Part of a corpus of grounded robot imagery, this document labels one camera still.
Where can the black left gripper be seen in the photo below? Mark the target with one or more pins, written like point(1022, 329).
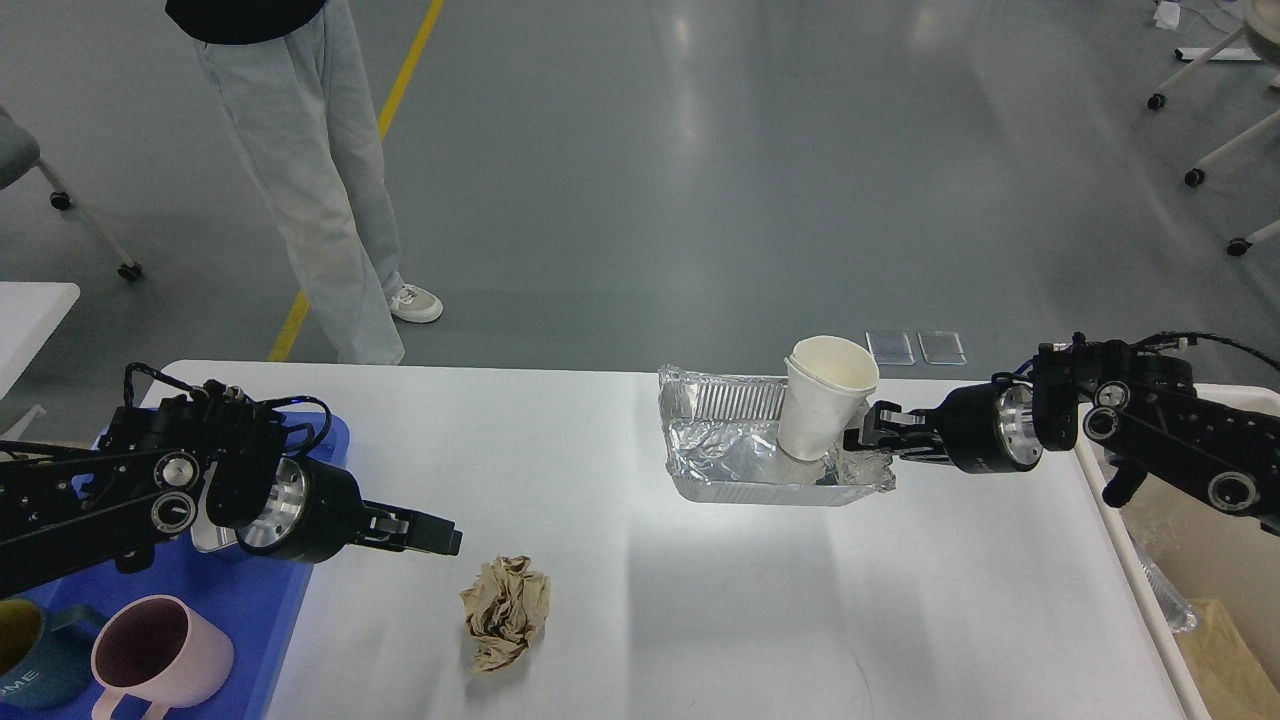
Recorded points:
point(314, 509)

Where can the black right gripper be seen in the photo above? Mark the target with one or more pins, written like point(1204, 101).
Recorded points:
point(983, 429)

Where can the white paper cup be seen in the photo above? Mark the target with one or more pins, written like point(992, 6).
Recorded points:
point(828, 379)

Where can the brown paper ball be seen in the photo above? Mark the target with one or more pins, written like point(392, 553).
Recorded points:
point(505, 609)

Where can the aluminium foil tray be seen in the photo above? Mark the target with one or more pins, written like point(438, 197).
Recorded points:
point(722, 446)

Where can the pink mug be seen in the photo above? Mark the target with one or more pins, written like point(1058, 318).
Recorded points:
point(159, 650)

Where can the stainless steel rectangular container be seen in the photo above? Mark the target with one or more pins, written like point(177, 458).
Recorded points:
point(210, 539)

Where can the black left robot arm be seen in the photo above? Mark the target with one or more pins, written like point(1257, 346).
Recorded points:
point(174, 453)

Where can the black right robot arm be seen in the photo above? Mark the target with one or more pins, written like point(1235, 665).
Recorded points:
point(1135, 399)

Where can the clear floor plate left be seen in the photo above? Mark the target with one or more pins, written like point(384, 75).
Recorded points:
point(890, 348)

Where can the white plastic bin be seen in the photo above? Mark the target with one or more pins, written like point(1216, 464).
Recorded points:
point(1206, 555)

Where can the white side table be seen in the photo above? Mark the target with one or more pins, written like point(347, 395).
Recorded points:
point(30, 312)

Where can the person in light jeans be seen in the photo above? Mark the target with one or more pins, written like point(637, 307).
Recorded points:
point(290, 79)

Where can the grey chair at left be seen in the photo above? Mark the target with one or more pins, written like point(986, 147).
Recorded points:
point(20, 154)

